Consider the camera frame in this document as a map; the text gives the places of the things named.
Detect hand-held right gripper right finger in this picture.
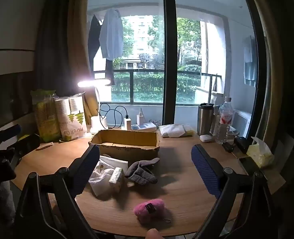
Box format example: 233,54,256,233
190,144,278,239

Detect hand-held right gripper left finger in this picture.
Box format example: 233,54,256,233
14,144,101,239

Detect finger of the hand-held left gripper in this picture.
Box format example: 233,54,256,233
0,124,22,145
11,134,41,160

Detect white textured cloth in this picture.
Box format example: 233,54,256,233
88,156,129,201

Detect small cartoon tissue pack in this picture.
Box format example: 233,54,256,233
109,167,124,192

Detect cardboard box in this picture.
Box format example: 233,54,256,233
88,129,161,163

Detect grey dotted sock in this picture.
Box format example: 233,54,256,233
124,157,160,186

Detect pink plush keychain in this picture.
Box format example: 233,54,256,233
133,199,172,224

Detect person's left forearm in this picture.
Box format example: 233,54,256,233
0,179,16,221

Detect person's right hand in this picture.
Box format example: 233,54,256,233
146,228,163,239

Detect small wooden stick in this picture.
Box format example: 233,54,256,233
36,142,54,151

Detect green paper cup pack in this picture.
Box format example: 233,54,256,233
30,89,61,142

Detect small black object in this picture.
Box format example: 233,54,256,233
222,142,235,153

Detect black device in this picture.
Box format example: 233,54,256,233
233,136,252,154

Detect white paper cup pack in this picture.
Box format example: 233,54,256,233
55,93,88,140

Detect white desk lamp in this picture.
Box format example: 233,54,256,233
77,79,111,134

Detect white patterned container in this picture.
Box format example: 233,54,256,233
210,112,221,135

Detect steel thermos mug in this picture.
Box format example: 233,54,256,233
197,103,215,136

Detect pack of white cloths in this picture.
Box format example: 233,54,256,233
159,124,195,138

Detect clear water bottle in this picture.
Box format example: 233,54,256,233
215,97,235,144

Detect yellow tissue pack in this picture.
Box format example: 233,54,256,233
246,136,274,169

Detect white appliance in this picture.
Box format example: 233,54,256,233
233,110,252,133

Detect white power strip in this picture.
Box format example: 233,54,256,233
131,122,157,132

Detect short white charger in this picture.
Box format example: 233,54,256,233
136,108,144,126

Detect dark hanging socks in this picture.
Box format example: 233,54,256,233
105,59,115,86

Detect yellow and dark curtain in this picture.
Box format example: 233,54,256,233
35,0,99,127

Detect balcony railing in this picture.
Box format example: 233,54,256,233
94,70,222,104

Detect pale hanging garment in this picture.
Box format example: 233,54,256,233
243,35,258,87

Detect dark hanging garment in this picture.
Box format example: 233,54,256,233
88,14,104,72

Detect light blue hanging shirt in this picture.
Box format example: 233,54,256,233
99,8,124,61

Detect black charging cable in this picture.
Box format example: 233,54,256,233
97,104,129,130

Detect black window frame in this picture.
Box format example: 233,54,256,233
162,0,177,125

